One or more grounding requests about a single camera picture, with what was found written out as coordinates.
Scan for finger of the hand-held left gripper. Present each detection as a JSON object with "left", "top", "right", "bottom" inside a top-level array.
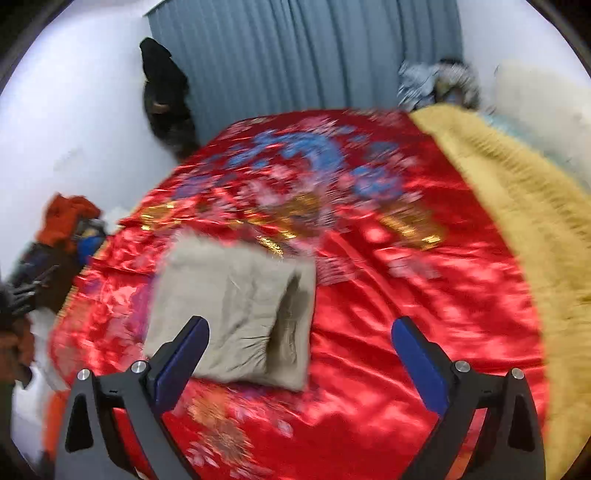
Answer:
[{"left": 13, "top": 264, "right": 62, "bottom": 308}]

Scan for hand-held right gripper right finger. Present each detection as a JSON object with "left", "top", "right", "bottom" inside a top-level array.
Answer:
[{"left": 392, "top": 316, "right": 546, "bottom": 480}]

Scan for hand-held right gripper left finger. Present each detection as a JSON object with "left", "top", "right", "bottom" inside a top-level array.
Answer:
[{"left": 54, "top": 316, "right": 211, "bottom": 480}]

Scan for beige pants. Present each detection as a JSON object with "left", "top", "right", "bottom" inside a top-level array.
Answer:
[{"left": 144, "top": 231, "right": 318, "bottom": 393}]

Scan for pile of mixed clothes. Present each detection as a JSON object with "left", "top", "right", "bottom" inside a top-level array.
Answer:
[{"left": 9, "top": 194, "right": 109, "bottom": 315}]

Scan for red floral satin blanket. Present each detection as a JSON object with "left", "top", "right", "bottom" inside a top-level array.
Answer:
[{"left": 46, "top": 108, "right": 550, "bottom": 480}]

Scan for white cloth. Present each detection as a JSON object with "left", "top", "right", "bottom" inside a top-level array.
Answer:
[{"left": 11, "top": 305, "right": 70, "bottom": 462}]

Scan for yellow fuzzy blanket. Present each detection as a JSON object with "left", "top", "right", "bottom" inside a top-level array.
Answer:
[{"left": 410, "top": 104, "right": 591, "bottom": 476}]

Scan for black hanging garment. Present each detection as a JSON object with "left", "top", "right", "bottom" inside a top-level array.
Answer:
[{"left": 140, "top": 37, "right": 201, "bottom": 160}]

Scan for heap of patterned clothes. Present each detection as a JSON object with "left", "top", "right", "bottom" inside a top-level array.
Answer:
[{"left": 398, "top": 58, "right": 481, "bottom": 112}]

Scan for white pillow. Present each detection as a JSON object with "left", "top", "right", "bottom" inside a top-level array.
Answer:
[{"left": 489, "top": 60, "right": 591, "bottom": 185}]

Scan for blue-grey curtain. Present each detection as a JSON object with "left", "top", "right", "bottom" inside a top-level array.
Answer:
[{"left": 145, "top": 0, "right": 465, "bottom": 158}]

